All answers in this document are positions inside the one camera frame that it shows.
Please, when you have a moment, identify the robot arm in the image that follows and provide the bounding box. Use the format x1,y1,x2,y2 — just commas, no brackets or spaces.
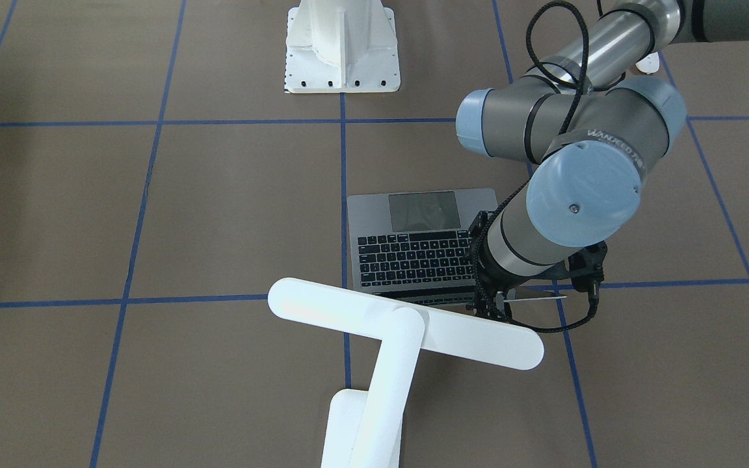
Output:
456,1,749,323

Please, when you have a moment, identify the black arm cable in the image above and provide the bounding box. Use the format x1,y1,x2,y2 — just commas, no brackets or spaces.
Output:
472,0,604,334

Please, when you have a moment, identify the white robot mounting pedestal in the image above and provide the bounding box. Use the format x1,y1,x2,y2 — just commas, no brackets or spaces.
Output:
283,1,401,94

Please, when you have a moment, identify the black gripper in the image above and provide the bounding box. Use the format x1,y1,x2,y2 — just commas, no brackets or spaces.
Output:
473,261,511,320

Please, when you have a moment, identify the white desk lamp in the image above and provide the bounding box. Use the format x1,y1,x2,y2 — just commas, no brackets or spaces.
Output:
268,278,544,467

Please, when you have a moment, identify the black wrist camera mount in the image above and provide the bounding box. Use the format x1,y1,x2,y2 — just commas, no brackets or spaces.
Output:
568,242,607,296

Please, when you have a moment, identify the white computer mouse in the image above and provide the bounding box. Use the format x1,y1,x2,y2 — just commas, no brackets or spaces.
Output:
634,53,661,75

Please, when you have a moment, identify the grey laptop computer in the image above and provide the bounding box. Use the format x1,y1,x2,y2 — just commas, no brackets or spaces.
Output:
347,188,568,307

